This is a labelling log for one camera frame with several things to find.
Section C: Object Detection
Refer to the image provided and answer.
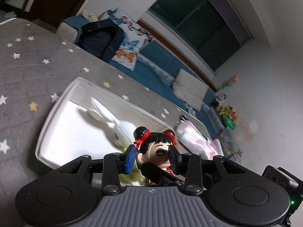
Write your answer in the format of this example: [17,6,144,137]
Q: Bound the white plush rabbit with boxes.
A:
[88,97,136,148]

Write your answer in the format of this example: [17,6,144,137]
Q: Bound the dark window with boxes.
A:
[149,0,251,71]

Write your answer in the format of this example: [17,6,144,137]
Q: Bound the dark blue backpack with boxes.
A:
[77,19,124,63]

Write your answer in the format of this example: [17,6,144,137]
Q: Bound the green round toy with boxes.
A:
[119,145,144,186]

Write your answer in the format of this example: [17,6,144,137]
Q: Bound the white cardboard box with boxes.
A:
[35,77,182,170]

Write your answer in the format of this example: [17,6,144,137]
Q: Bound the pile of small toys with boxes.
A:
[211,75,238,130]

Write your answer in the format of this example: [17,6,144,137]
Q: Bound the pink tissue pack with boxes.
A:
[176,121,217,160]
[210,138,224,156]

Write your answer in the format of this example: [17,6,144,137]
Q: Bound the beige cushion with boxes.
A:
[172,69,209,112]

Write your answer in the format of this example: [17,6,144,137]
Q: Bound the butterfly print pillow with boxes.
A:
[99,8,154,71]

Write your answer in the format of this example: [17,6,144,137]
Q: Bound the blue sofa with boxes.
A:
[56,15,237,147]

